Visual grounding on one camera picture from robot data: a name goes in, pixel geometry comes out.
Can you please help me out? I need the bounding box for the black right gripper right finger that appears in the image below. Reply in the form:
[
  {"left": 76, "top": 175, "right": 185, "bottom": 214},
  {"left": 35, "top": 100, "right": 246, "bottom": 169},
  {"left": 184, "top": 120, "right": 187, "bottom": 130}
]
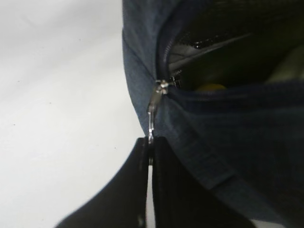
[{"left": 152, "top": 137, "right": 254, "bottom": 228}]

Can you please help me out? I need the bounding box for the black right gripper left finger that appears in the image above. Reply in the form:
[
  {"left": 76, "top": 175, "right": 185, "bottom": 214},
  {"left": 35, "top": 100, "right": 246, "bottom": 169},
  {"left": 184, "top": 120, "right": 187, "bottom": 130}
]
[{"left": 57, "top": 138, "right": 149, "bottom": 228}]

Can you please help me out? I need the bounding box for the dark blue fabric lunch bag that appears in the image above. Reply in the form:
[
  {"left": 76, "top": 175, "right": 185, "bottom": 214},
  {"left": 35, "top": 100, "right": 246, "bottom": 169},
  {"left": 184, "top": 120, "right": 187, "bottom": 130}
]
[{"left": 122, "top": 0, "right": 304, "bottom": 228}]

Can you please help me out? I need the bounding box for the green lidded glass container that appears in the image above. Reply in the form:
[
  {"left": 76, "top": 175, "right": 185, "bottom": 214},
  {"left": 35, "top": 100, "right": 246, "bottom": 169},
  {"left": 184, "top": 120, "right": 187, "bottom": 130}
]
[{"left": 266, "top": 45, "right": 304, "bottom": 84}]

